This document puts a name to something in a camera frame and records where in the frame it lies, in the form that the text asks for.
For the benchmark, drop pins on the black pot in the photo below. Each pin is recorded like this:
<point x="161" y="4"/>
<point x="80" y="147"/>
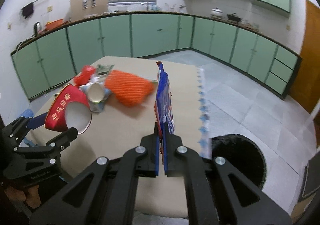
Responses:
<point x="234" y="18"/>

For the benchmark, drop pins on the dark hanging towel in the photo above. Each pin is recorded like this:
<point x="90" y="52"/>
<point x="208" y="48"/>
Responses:
<point x="28" y="10"/>

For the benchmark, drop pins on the orange foam fruit net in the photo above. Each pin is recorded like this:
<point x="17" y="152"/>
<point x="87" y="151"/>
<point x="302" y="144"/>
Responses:
<point x="129" y="89"/>

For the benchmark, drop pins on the green milk carton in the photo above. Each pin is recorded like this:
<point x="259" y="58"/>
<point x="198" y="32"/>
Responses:
<point x="104" y="69"/>

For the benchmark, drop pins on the red plastic bag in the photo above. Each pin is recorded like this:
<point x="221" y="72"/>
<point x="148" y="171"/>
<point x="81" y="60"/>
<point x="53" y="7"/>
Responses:
<point x="85" y="75"/>

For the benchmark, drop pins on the white pot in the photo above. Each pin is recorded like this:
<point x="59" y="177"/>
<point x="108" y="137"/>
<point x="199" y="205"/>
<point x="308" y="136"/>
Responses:
<point x="216" y="13"/>

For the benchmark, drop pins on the blue snack bag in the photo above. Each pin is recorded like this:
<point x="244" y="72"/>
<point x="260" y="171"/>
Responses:
<point x="163" y="111"/>

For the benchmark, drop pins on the black trash bin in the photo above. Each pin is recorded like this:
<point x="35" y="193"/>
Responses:
<point x="243" y="154"/>

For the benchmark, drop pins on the left hand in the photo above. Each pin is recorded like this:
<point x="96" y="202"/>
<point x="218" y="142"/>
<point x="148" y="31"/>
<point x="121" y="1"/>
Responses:
<point x="30" y="196"/>

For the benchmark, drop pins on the green lower cabinets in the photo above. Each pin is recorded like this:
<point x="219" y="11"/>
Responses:
<point x="53" y="58"/>

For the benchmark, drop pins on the cardboard box with scale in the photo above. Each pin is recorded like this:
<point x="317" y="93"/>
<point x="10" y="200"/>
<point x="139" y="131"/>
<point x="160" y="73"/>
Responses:
<point x="81" y="9"/>

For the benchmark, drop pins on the white paper cup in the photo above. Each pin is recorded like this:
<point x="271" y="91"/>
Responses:
<point x="96" y="94"/>

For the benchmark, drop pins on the orange basin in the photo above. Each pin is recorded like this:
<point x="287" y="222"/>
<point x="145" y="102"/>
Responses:
<point x="54" y="24"/>

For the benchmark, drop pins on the beige tablecloth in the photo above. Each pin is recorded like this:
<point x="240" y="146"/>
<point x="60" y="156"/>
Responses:
<point x="119" y="128"/>

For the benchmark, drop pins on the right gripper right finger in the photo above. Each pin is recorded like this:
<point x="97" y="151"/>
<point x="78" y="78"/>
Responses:
<point x="217" y="192"/>

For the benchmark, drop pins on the wooden door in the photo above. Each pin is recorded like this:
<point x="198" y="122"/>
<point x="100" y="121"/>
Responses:
<point x="305" y="88"/>

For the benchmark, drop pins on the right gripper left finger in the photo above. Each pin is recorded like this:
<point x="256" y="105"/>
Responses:
<point x="105" y="192"/>

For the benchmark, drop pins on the red paper bowl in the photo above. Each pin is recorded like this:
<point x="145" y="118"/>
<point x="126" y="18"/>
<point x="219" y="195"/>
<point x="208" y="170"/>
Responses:
<point x="69" y="109"/>

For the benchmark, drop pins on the metal kettle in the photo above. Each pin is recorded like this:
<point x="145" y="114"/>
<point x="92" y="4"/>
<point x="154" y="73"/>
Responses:
<point x="37" y="29"/>

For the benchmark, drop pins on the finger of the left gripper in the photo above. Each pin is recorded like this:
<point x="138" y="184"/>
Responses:
<point x="53" y="147"/>
<point x="14" y="133"/>

